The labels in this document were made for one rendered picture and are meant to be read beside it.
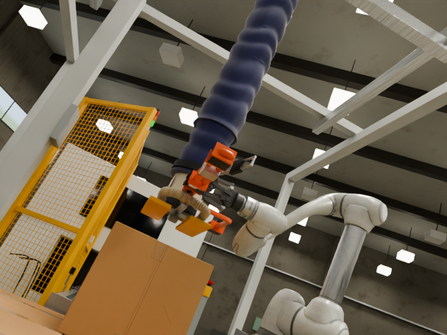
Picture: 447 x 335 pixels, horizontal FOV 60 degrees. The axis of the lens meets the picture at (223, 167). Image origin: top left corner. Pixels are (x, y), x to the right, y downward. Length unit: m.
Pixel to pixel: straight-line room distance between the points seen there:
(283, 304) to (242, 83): 1.09
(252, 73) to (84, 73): 1.54
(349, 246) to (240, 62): 1.06
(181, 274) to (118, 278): 0.22
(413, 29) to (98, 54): 2.28
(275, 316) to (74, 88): 2.15
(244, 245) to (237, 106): 0.69
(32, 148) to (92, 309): 1.73
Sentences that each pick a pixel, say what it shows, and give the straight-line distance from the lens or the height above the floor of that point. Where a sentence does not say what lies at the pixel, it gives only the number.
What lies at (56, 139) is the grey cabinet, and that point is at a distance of 2.95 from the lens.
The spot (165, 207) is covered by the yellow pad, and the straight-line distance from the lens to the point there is 1.63.
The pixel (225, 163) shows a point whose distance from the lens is 1.23.
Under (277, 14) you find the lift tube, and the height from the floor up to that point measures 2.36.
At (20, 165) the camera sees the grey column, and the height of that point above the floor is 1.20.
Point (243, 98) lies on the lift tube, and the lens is 1.98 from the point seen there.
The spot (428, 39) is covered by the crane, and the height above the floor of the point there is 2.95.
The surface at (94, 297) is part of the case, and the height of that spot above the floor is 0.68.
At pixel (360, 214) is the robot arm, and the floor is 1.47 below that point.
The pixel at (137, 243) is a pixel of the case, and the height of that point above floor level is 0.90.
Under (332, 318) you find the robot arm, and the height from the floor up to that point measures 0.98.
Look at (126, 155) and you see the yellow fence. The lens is 3.01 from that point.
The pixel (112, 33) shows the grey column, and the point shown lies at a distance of 3.38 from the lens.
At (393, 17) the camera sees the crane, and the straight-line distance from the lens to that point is 2.95.
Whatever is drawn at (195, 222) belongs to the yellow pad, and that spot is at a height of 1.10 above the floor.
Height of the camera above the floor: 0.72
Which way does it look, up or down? 22 degrees up
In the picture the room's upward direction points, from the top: 24 degrees clockwise
